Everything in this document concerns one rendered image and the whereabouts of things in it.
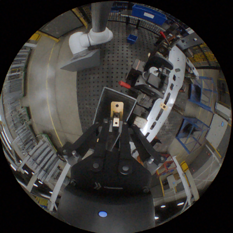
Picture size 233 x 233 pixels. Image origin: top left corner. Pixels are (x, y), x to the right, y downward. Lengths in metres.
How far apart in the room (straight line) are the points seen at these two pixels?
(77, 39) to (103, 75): 0.49
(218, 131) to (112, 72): 8.31
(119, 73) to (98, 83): 0.25
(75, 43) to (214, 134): 8.69
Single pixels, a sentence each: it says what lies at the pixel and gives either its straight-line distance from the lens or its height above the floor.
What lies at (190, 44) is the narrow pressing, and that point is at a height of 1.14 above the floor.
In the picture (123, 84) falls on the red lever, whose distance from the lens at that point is 0.28.
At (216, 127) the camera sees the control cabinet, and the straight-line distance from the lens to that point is 8.20.
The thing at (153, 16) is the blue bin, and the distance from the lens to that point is 0.92.
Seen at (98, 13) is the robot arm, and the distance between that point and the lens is 0.53.
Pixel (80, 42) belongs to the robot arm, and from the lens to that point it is 0.71.
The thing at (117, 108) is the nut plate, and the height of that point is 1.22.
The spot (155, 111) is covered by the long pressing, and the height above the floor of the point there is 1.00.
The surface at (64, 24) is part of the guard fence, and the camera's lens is 2.82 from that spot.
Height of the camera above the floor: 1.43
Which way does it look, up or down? 67 degrees down
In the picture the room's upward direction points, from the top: 172 degrees counter-clockwise
